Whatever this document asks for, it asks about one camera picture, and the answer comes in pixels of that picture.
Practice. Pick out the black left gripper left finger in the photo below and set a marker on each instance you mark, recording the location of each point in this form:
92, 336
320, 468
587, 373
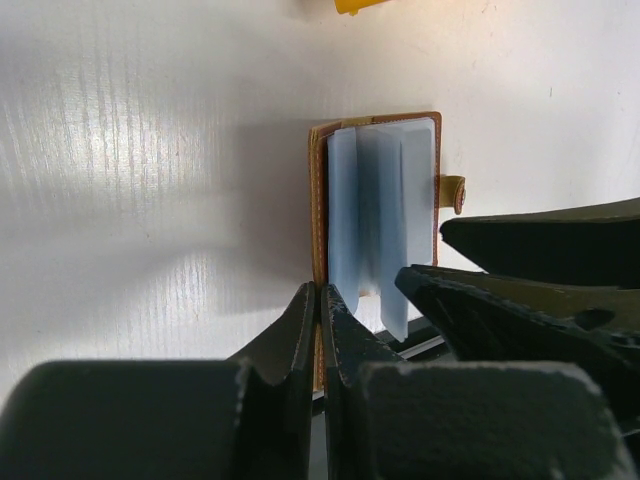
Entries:
246, 417

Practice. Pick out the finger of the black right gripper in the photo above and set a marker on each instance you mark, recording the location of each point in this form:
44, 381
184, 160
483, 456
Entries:
485, 317
595, 245

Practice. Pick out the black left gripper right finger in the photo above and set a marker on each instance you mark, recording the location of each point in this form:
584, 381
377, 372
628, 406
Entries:
387, 418

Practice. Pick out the brown leather card holder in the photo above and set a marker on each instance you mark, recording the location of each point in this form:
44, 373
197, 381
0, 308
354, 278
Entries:
376, 191

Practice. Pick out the yellow plastic bin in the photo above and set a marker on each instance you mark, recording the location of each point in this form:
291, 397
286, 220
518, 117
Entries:
352, 7

